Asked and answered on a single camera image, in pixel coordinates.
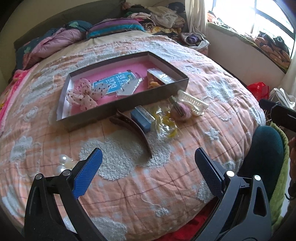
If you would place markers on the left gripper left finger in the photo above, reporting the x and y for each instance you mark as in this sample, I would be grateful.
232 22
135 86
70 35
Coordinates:
43 220

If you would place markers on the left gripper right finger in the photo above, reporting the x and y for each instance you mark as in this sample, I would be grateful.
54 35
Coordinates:
242 211

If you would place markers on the white claw hair clip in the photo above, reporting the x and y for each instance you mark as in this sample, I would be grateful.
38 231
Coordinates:
197 106

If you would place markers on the pink fluffy hair clip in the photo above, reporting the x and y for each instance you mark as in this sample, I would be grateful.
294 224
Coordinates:
179 111

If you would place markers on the yellow item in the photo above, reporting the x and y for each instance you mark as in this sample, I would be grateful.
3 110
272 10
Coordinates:
165 126

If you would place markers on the red plastic bag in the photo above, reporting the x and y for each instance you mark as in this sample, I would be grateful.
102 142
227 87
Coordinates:
259 90

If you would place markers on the dark teal trouser knee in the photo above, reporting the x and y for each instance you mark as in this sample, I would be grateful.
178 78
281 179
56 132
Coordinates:
265 157

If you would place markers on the white pearl hair accessory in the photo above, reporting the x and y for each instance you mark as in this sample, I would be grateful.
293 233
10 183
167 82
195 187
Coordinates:
65 162

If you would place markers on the clothes on window sill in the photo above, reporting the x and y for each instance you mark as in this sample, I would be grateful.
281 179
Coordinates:
274 48

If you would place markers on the orange white patterned quilt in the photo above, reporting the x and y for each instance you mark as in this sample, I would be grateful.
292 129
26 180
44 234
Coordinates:
130 198

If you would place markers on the brown curved hair clip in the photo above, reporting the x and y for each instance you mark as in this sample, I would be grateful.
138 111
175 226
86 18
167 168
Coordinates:
121 119

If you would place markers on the dark box with pink lining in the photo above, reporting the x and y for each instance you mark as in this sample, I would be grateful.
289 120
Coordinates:
133 93

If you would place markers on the pink dotted bow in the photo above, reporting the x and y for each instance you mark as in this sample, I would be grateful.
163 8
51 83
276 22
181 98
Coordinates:
85 96

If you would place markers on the pink cartoon blanket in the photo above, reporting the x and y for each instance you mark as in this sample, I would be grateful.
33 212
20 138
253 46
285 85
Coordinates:
7 95

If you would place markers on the clear box in tray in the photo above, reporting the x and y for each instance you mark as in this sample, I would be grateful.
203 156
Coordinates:
157 78

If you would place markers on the cream curtain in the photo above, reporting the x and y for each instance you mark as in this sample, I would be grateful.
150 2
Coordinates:
197 15

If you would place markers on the blue printed packet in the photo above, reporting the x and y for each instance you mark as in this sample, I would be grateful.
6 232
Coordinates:
115 82

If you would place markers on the pile of clothes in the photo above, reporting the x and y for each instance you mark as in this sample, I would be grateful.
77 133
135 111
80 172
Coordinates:
164 18

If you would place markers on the pink purple folded duvet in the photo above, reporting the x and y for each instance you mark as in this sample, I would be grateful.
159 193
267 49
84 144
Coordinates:
51 42

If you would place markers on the purple teal striped pillow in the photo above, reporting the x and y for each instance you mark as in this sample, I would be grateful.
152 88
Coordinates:
113 26

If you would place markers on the dark green headboard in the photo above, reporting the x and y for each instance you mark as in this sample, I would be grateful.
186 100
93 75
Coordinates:
93 13

